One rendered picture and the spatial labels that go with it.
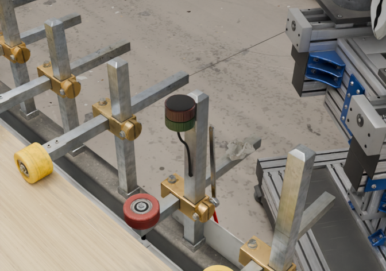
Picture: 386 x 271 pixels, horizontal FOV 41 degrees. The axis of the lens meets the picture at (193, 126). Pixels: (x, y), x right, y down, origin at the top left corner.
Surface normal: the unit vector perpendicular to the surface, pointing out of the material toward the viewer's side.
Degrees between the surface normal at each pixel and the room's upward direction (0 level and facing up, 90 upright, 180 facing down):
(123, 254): 0
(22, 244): 0
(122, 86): 90
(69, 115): 90
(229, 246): 90
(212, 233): 90
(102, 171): 0
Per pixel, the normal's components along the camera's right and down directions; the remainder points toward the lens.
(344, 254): 0.01, -0.77
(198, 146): 0.72, 0.44
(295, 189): -0.69, 0.44
